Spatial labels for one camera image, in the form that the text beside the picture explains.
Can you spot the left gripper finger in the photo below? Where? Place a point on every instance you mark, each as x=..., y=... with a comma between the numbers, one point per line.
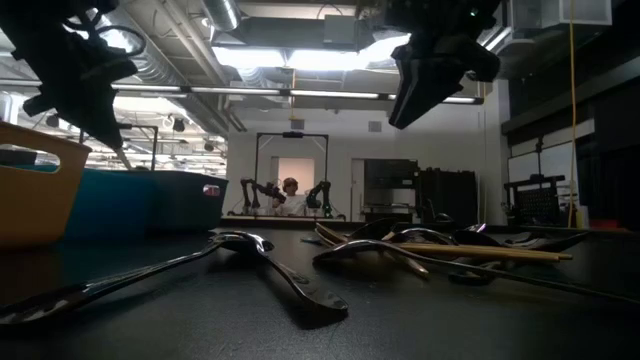
x=95, y=110
x=47, y=105

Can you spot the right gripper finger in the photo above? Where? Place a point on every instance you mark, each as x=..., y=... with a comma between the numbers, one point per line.
x=405, y=80
x=435, y=75

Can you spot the pile of wooden and metal utensils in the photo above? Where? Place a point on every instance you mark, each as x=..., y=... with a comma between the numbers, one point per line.
x=360, y=245

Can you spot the background black robot arm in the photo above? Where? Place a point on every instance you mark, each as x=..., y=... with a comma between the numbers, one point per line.
x=322, y=192
x=246, y=192

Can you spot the long ceiling tube light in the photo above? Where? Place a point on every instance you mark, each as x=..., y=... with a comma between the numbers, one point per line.
x=330, y=93

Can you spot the grey ceiling box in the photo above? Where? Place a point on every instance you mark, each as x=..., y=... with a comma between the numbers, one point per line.
x=340, y=32

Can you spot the black ceiling spotlight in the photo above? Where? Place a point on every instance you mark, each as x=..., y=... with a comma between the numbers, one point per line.
x=179, y=125

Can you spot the dark blue plastic bin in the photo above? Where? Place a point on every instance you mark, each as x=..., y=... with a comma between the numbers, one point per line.
x=110, y=205

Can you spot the metal shelving rack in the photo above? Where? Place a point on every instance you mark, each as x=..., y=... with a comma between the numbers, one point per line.
x=390, y=175

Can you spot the yellow plastic bin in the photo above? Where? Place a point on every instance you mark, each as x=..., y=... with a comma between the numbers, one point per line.
x=35, y=205

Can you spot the black storage cabinet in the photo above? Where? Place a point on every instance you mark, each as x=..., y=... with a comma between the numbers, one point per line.
x=450, y=195

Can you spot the white ceiling unit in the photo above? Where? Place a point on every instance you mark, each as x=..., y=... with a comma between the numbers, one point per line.
x=575, y=12

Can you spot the whiteboard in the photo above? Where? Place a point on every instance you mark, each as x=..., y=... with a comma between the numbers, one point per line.
x=555, y=160

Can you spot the bright ceiling light panel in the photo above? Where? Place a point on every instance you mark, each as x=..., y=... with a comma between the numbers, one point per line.
x=250, y=57

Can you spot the person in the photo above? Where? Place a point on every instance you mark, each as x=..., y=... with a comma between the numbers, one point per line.
x=292, y=202

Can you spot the wooden background table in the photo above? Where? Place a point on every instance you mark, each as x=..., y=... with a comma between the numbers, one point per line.
x=260, y=218

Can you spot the red box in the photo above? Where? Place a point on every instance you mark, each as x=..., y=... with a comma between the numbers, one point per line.
x=605, y=224

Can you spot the grey wall vent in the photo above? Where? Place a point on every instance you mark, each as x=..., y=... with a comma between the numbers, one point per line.
x=375, y=126

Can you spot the large silver ceiling duct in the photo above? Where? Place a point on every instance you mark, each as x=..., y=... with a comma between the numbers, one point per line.
x=160, y=67

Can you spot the round silver ceiling duct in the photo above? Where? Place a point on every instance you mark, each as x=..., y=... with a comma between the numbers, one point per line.
x=222, y=15

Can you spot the black aluminium table frame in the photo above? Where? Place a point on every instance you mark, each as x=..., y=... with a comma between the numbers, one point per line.
x=260, y=226

